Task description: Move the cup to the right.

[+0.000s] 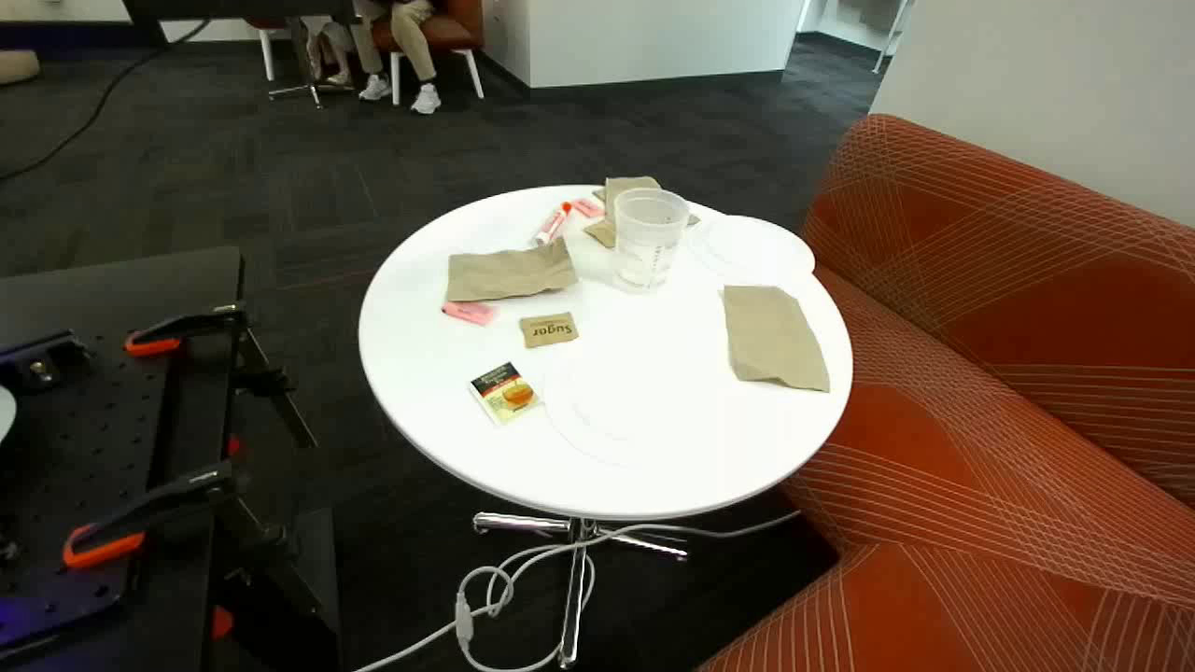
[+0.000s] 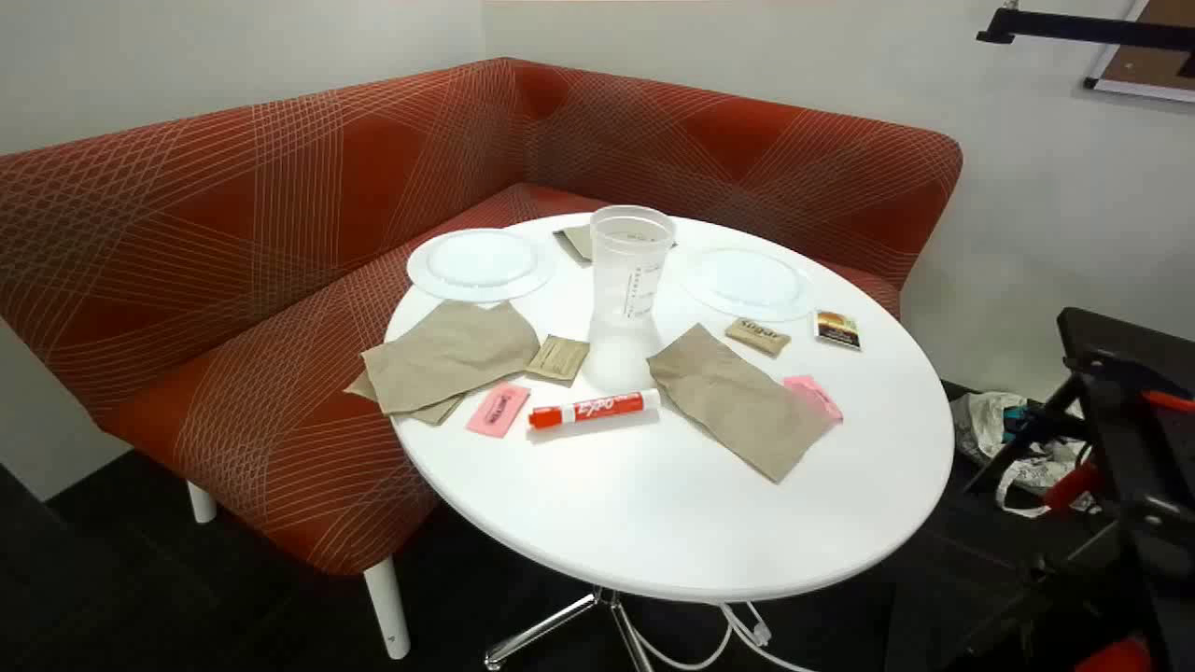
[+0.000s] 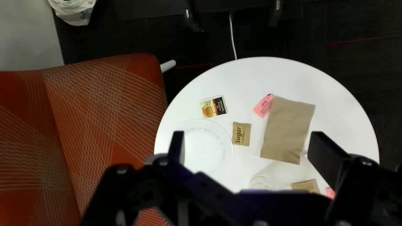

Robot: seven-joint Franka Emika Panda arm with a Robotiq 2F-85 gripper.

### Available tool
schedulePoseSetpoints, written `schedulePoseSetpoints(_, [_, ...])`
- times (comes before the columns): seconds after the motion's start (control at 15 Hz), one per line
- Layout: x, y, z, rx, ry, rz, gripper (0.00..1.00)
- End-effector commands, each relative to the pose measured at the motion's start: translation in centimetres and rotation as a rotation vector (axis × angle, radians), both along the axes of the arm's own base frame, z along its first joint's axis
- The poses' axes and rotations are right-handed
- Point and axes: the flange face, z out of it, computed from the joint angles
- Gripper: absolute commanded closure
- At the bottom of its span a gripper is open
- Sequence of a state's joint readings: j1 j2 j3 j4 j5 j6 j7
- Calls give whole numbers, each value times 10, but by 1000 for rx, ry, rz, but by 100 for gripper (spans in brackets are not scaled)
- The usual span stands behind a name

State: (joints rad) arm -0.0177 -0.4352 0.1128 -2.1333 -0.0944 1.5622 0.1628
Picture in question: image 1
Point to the clear plastic cup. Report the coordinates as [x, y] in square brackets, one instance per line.
[647, 243]

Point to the brown sugar packet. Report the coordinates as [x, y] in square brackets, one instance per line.
[546, 332]

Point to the clear plastic plate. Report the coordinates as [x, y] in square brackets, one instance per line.
[760, 247]
[622, 420]

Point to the black and orange tea packet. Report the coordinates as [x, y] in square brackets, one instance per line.
[506, 393]

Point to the brown paper bag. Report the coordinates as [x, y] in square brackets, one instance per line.
[506, 277]

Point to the red and white packet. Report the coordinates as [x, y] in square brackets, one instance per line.
[557, 225]

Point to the pink sweetener packet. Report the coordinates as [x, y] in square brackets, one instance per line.
[467, 315]

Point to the flat rectangular brown napkin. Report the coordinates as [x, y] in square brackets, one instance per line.
[770, 339]

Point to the chrome table base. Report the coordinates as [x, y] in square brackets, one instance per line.
[581, 584]

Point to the white counter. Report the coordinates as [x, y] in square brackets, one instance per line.
[638, 39]

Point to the orange chair white legs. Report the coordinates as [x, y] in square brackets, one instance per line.
[457, 33]

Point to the seated person khaki trousers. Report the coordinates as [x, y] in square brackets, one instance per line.
[413, 39]

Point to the orange patterned sofa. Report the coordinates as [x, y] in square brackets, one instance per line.
[994, 376]

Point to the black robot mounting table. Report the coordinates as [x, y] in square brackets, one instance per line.
[99, 430]

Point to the beige cushion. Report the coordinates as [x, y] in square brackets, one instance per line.
[15, 68]

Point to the white stool frame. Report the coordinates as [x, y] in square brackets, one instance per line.
[292, 85]

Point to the black metal bracket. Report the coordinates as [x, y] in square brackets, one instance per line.
[40, 361]

